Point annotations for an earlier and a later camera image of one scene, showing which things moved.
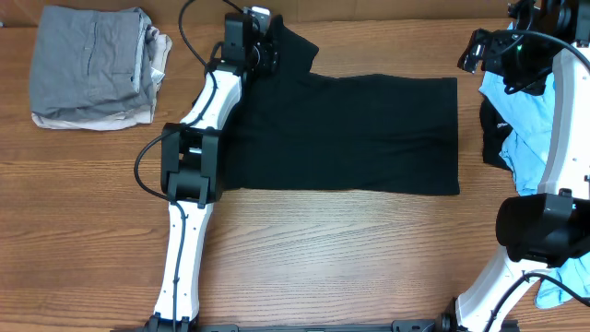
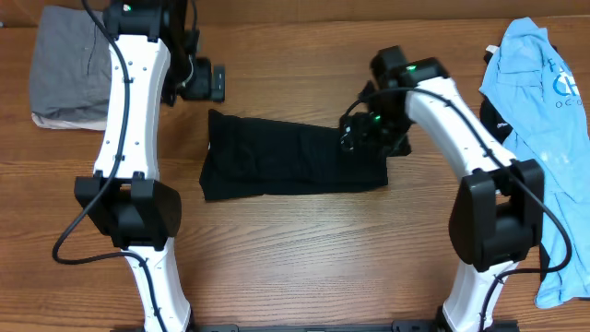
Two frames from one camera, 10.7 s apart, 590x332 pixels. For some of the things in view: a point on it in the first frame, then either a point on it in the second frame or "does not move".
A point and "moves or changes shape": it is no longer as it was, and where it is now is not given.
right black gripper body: (497, 49) -> (386, 128)
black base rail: (164, 323) does not move
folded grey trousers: (89, 63) does not move
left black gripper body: (265, 55) -> (199, 86)
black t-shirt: (300, 128) moves or changes shape
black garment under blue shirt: (494, 131) does not move
